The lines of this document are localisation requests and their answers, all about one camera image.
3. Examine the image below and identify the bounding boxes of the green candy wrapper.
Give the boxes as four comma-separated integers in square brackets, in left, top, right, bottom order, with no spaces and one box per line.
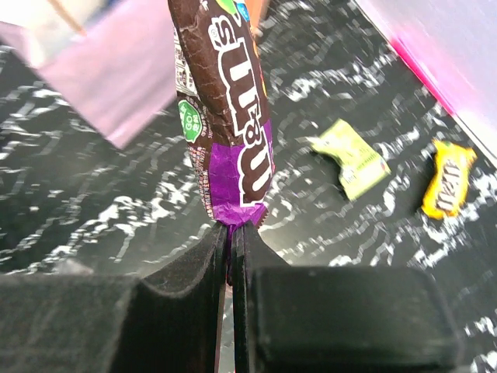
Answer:
[311,119,391,200]

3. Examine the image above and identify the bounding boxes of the yellow m&m packet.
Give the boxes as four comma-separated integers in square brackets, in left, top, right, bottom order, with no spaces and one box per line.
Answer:
[421,139,477,220]

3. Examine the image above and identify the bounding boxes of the purple candy bar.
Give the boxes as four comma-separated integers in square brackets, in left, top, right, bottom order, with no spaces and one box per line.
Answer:
[167,0,275,234]

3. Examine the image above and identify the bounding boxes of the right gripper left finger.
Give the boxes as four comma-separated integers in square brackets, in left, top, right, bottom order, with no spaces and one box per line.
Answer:
[1,225,227,372]

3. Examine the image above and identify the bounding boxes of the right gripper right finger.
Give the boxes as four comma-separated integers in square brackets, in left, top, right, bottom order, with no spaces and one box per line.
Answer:
[231,224,462,372]

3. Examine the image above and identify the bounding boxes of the lilac paper bag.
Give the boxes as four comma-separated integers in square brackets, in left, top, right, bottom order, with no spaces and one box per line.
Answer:
[1,0,176,148]

